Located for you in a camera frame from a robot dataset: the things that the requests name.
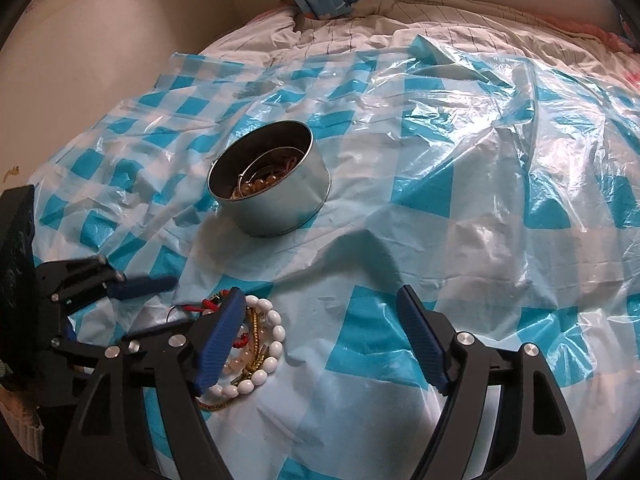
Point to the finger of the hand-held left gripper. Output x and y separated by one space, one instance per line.
150 284
155 331

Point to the round metal tin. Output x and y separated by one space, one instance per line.
280 210

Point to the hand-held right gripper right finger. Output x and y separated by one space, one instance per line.
422 340

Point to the blue checkered plastic sheet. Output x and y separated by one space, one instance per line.
450 210

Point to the person's left forearm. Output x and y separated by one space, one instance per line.
20 415

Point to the pink bed sheet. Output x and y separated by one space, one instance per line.
585 30

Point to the white striped quilt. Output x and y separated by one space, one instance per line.
400 15

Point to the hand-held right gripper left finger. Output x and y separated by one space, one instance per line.
222 330

